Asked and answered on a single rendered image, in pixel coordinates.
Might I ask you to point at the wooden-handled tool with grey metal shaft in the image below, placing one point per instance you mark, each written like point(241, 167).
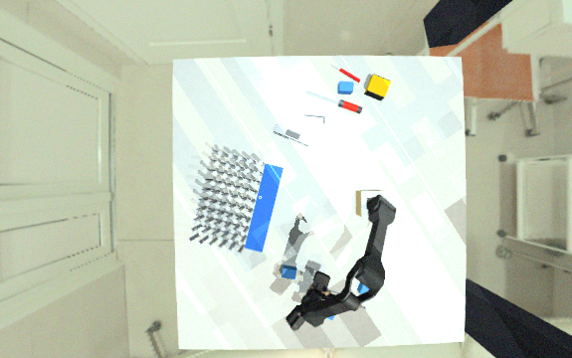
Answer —
point(328, 291)

